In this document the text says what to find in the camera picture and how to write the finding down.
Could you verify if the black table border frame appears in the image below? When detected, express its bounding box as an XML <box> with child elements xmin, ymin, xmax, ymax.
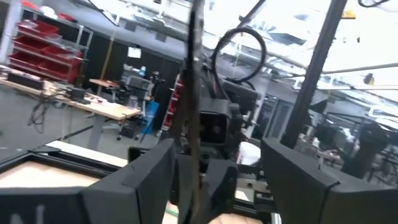
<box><xmin>0</xmin><ymin>144</ymin><xmax>129</xmax><ymax>175</ymax></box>

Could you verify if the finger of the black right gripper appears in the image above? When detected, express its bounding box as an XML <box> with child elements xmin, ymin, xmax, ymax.
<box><xmin>201</xmin><ymin>161</ymin><xmax>240</xmax><ymax>224</ymax></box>
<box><xmin>170</xmin><ymin>154</ymin><xmax>193</xmax><ymax>224</ymax></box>

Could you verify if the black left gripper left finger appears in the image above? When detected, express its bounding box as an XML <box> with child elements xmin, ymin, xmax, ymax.
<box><xmin>0</xmin><ymin>138</ymin><xmax>177</xmax><ymax>224</ymax></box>

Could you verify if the wooden workbench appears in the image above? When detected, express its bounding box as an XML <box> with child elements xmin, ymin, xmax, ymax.
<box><xmin>0</xmin><ymin>77</ymin><xmax>142</xmax><ymax>151</ymax></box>

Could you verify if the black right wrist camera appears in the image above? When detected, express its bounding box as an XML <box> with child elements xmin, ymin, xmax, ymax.
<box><xmin>198</xmin><ymin>97</ymin><xmax>233</xmax><ymax>147</ymax></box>

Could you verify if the shelf with red bins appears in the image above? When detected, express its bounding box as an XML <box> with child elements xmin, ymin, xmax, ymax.
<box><xmin>8</xmin><ymin>16</ymin><xmax>94</xmax><ymax>86</ymax></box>

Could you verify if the black looped cable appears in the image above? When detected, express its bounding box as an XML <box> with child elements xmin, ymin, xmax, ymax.
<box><xmin>210</xmin><ymin>27</ymin><xmax>268</xmax><ymax>83</ymax></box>

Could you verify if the blue bin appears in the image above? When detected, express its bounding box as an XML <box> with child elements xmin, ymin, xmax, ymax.
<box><xmin>142</xmin><ymin>100</ymin><xmax>160</xmax><ymax>136</ymax></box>

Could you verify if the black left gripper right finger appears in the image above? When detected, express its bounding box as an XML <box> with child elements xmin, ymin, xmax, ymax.
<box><xmin>261</xmin><ymin>138</ymin><xmax>398</xmax><ymax>224</ymax></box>

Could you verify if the black aluminium frame post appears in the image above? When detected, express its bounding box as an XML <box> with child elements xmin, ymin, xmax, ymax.
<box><xmin>280</xmin><ymin>0</ymin><xmax>348</xmax><ymax>150</ymax></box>

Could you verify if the beige cup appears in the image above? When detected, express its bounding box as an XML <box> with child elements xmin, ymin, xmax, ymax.
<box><xmin>207</xmin><ymin>213</ymin><xmax>264</xmax><ymax>224</ymax></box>

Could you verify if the narrow red bin rack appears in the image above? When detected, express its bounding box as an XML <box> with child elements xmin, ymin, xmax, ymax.
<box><xmin>161</xmin><ymin>74</ymin><xmax>185</xmax><ymax>132</ymax></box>

